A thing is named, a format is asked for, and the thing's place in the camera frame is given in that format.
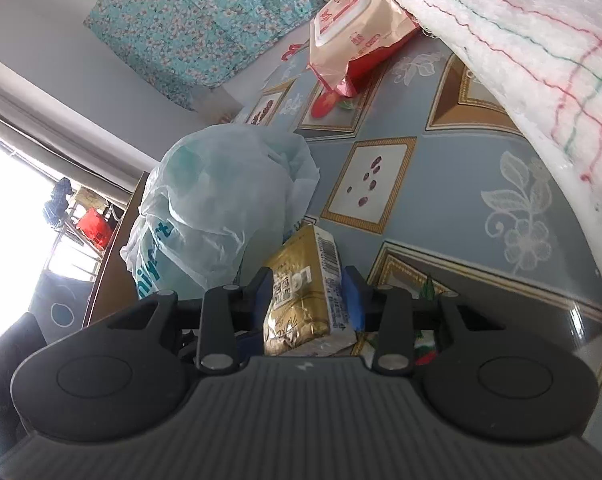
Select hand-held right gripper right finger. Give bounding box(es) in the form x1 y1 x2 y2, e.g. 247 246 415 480
343 265 507 373

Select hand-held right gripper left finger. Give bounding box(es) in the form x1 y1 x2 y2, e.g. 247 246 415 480
88 266 274 373

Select gold foil packet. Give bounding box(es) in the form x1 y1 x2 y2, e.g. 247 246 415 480
263 224 357 357

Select pale green plastic bag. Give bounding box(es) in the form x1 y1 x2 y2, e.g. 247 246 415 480
120 124 322 301

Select printed tablecloth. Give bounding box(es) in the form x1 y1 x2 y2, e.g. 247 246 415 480
231 25 602 386

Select red plastic bag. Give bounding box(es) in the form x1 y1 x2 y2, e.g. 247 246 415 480
76 207 114 250

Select grey circle-print cloth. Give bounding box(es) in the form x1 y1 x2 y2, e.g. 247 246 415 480
28 270 99 336

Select dark blue hanging clothes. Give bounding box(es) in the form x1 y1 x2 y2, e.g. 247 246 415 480
41 177 76 228

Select dark cloth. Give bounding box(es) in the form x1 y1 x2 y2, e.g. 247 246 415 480
0 310 49 461

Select red and white wipes packet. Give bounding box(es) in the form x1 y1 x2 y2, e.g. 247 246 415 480
308 0 422 98

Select teal floral cloth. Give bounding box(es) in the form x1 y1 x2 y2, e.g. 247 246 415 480
83 0 332 111

